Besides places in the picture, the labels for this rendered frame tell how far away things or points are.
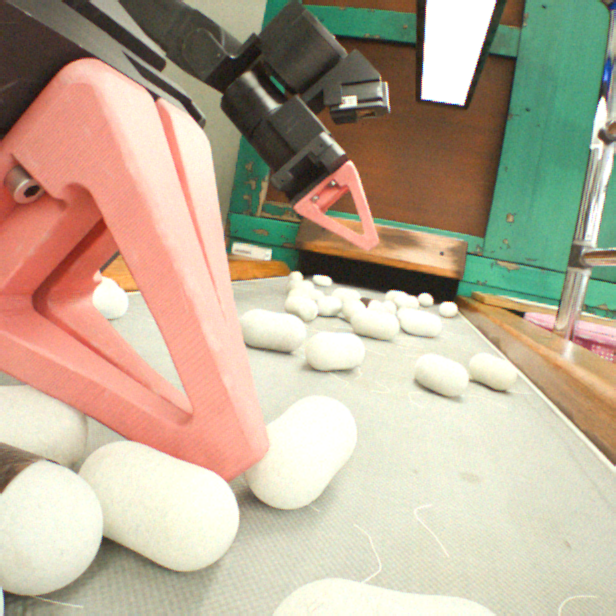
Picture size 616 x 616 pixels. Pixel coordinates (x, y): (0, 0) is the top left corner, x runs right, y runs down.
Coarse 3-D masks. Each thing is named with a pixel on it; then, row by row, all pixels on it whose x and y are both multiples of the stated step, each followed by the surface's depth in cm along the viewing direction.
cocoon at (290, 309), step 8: (296, 296) 39; (288, 304) 39; (296, 304) 38; (304, 304) 38; (312, 304) 38; (288, 312) 39; (296, 312) 38; (304, 312) 38; (312, 312) 38; (304, 320) 39
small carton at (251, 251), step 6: (234, 246) 80; (240, 246) 80; (246, 246) 79; (252, 246) 79; (234, 252) 80; (240, 252) 80; (246, 252) 79; (252, 252) 79; (258, 252) 79; (264, 252) 79; (270, 252) 81; (258, 258) 79; (264, 258) 79
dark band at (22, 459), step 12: (0, 444) 7; (0, 456) 7; (12, 456) 7; (24, 456) 7; (36, 456) 7; (0, 468) 6; (12, 468) 6; (24, 468) 7; (0, 480) 6; (0, 492) 6
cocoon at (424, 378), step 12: (420, 360) 24; (432, 360) 24; (444, 360) 23; (420, 372) 24; (432, 372) 23; (444, 372) 23; (456, 372) 22; (432, 384) 23; (444, 384) 22; (456, 384) 22
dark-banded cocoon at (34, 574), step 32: (32, 480) 6; (64, 480) 7; (0, 512) 6; (32, 512) 6; (64, 512) 6; (96, 512) 7; (0, 544) 6; (32, 544) 6; (64, 544) 6; (96, 544) 7; (0, 576) 6; (32, 576) 6; (64, 576) 6
